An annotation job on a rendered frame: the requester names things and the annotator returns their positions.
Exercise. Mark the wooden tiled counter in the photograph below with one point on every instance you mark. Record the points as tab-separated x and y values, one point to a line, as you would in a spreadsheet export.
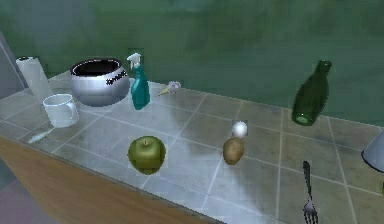
200	156

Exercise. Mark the white egg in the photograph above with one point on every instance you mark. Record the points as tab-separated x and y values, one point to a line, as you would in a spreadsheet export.
239	129

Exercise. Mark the brown potato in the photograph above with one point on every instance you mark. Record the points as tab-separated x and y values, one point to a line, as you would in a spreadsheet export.
233	151

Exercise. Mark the teal spray bottle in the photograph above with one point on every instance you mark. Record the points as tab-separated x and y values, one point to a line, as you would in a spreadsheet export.
140	90

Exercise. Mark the green apple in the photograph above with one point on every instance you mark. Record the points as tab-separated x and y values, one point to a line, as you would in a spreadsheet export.
146	154

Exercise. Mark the silver round pot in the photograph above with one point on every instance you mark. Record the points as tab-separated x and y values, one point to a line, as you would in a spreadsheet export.
99	85

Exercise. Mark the dark green glass bottle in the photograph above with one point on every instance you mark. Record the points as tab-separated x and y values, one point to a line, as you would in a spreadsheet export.
311	96

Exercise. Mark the white mug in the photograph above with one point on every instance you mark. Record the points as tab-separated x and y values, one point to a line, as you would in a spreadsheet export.
60	110

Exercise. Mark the dark metal fork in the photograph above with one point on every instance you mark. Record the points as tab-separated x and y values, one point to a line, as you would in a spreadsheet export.
308	190

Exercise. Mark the silver butter knife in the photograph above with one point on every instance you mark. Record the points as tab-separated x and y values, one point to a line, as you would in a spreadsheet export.
40	135

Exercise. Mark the white paper towel roll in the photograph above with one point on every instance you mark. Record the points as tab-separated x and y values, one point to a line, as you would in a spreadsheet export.
35	78

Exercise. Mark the grey metal kettle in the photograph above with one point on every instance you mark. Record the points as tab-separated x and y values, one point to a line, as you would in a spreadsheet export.
375	153

